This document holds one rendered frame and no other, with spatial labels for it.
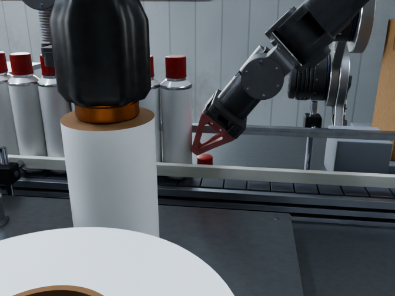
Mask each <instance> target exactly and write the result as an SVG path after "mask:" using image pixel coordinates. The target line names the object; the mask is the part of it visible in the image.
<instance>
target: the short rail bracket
mask: <svg viewBox="0 0 395 296"><path fill-rule="evenodd" d="M0 160H1V163H0V184H3V185H5V187H6V193H7V196H15V191H14V185H13V184H14V183H15V182H16V181H18V180H19V179H20V178H21V174H20V170H19V169H20V168H21V167H22V166H24V161H22V160H18V161H17V162H9V158H8V152H7V148H6V147H5V146H1V147H0Z"/></svg>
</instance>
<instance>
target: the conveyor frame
mask: <svg viewBox="0 0 395 296"><path fill-rule="evenodd" d="M13 185H14V191H15V196H25V197H43V198H53V199H70V196H69V187H68V181H67V180H55V179H35V178H24V177H21V178H20V179H19V180H18V181H16V182H15V183H14V184H13ZM158 205H163V206H181V207H199V208H217V209H227V210H245V211H264V212H273V213H289V214H290V216H291V220H292V223H302V224H319V225H328V226H346V227H363V228H380V229H390V230H395V199H380V198H369V197H349V196H329V195H318V194H298V193H278V192H267V191H247V190H227V189H207V188H196V187H176V186H158Z"/></svg>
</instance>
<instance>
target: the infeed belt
mask: <svg viewBox="0 0 395 296"><path fill-rule="evenodd" d="M19 170H20V174H21V177H24V178H35V179H55V180H68V179H67V174H63V175H58V174H52V173H51V172H50V171H49V170H47V171H43V172H40V173H25V172H24V171H23V170H22V168H20V169H19ZM157 184H158V186H176V187H196V188H207V189H227V190H247V191H267V192H278V193H298V194H318V195H329V196H349V197H369V198H380V199H395V189H388V188H377V187H356V186H335V185H324V184H303V183H281V182H270V181H249V180H228V179H207V178H195V177H190V178H188V179H185V180H169V179H167V178H165V177H164V176H160V177H158V178H157Z"/></svg>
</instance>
